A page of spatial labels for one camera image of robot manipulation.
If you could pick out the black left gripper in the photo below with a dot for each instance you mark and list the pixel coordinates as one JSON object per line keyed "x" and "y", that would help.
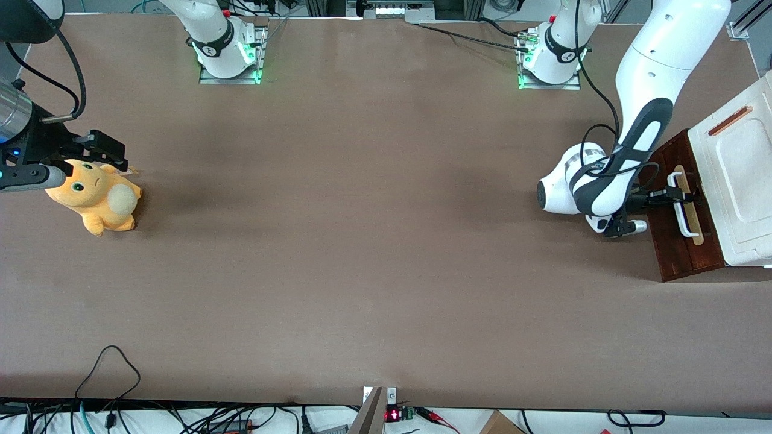
{"x": 642, "y": 201}

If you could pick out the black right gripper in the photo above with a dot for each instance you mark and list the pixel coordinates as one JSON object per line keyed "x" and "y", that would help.
{"x": 43, "y": 142}

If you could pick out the dark brown wooden drawer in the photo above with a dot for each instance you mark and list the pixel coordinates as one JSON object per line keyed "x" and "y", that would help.
{"x": 669, "y": 253}

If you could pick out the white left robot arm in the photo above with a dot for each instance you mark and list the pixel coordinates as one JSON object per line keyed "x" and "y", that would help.
{"x": 651, "y": 60}

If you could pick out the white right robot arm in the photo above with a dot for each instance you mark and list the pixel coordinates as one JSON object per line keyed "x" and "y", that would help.
{"x": 211, "y": 36}

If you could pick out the white drawer cabinet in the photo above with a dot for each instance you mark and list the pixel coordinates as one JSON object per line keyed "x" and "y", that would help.
{"x": 742, "y": 175}

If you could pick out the yellow plush toy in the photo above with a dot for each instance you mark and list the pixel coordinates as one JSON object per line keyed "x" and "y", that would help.
{"x": 96, "y": 202}

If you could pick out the brown cardboard box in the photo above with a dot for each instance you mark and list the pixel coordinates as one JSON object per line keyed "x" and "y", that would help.
{"x": 500, "y": 424}

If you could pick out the black power adapter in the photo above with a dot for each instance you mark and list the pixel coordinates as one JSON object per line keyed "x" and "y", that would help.
{"x": 232, "y": 427}

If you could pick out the white power strip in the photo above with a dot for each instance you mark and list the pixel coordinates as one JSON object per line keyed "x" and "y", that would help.
{"x": 389, "y": 10}

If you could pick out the red clip leads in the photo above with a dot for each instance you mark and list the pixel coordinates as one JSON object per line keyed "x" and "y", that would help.
{"x": 437, "y": 419}

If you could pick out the red LED circuit board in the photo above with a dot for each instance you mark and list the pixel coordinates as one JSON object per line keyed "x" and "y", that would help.
{"x": 399, "y": 414}

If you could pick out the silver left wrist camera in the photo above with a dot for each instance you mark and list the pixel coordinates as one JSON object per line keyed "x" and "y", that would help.
{"x": 630, "y": 227}

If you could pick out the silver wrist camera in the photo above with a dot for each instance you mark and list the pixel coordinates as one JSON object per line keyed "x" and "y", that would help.
{"x": 30, "y": 178}
{"x": 630, "y": 227}

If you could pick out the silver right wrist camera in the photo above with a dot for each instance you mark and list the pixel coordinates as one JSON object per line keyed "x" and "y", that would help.
{"x": 30, "y": 178}

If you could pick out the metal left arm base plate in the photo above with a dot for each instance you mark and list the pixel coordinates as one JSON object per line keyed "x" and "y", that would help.
{"x": 549, "y": 86}

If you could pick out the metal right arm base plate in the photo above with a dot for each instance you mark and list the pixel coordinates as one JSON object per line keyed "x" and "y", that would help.
{"x": 260, "y": 60}

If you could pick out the metal corner bracket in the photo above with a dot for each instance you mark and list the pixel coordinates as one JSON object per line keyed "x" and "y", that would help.
{"x": 738, "y": 31}

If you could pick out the grey aluminium profile post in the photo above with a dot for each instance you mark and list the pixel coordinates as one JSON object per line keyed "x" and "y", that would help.
{"x": 369, "y": 416}

